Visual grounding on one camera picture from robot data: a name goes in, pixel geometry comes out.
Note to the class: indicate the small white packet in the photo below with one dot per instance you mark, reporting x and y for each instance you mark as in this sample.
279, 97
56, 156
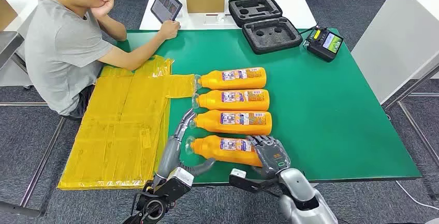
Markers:
219, 19

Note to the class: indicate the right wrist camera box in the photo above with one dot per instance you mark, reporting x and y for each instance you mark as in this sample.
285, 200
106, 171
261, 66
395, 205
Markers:
240, 179

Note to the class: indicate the orange detergent bottle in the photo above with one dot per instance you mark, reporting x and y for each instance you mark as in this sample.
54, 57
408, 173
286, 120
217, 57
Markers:
216, 80
212, 123
212, 152
212, 100

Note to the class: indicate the yellow taped cardboard mat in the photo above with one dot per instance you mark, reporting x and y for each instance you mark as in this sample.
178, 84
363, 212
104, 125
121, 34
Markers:
120, 130

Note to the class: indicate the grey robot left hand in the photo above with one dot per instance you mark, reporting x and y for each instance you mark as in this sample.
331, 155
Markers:
171, 154

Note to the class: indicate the black remote controller with screen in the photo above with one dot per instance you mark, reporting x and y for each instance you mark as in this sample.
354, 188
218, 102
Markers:
324, 46

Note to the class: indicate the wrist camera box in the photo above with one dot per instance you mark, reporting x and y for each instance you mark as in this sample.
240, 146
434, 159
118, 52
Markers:
180, 178
240, 179

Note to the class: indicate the seated person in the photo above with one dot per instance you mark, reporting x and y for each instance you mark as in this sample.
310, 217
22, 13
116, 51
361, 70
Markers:
61, 51

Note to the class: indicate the brown cardboard sheet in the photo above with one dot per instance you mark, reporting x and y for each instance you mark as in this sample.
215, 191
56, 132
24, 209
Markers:
7, 13

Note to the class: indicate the black foam-lined carrying case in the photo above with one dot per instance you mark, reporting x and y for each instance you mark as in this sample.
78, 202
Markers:
271, 34

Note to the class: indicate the metal table leg frame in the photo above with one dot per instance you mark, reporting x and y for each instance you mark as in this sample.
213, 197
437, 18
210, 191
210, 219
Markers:
37, 171
415, 126

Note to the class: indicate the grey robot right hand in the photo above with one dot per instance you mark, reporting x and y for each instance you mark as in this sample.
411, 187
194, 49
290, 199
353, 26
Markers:
272, 155

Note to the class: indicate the black tablet with stand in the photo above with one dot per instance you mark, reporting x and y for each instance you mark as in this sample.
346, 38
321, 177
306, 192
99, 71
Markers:
166, 6

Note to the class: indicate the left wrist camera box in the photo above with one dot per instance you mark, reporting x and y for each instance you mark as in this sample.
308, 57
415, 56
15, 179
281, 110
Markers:
180, 178

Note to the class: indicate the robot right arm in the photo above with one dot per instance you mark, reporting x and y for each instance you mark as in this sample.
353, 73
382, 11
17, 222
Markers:
301, 195

